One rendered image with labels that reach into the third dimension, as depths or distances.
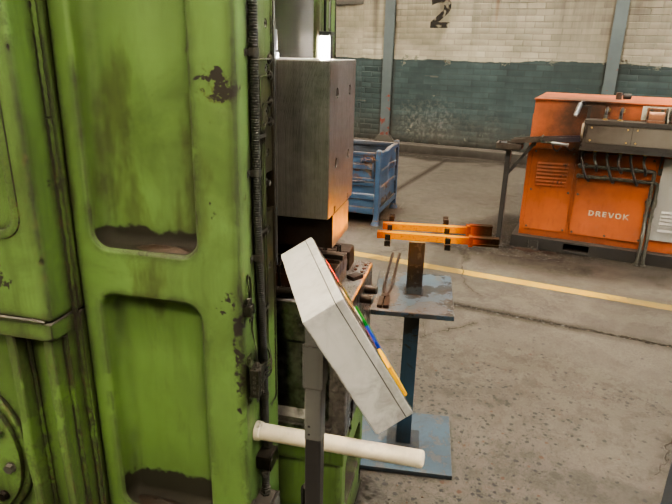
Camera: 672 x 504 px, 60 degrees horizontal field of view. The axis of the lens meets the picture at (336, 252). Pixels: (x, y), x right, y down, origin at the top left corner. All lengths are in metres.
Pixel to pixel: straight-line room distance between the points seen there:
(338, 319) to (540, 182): 4.31
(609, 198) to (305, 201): 3.91
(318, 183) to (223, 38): 0.45
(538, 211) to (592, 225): 0.44
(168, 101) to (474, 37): 8.14
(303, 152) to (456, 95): 7.96
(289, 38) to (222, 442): 1.20
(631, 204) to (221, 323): 4.20
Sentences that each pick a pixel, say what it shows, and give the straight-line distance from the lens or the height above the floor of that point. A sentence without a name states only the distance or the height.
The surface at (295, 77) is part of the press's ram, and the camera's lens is 1.49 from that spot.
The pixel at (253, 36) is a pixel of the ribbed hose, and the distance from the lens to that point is 1.33.
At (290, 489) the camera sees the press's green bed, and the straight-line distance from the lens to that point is 2.03.
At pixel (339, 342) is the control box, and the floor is 1.12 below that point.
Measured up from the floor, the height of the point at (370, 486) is 0.00.
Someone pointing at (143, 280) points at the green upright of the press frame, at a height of 1.05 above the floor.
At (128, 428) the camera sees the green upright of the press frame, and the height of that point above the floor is 0.57.
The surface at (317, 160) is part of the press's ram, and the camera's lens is 1.50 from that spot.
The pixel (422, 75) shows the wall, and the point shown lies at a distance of 9.53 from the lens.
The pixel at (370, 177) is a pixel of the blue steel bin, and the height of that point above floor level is 0.46.
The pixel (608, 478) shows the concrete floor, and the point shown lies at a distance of 2.70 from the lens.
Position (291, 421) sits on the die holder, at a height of 0.50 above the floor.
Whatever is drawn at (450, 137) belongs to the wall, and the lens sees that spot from 9.47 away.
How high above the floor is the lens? 1.59
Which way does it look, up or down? 19 degrees down
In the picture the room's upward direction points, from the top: 1 degrees clockwise
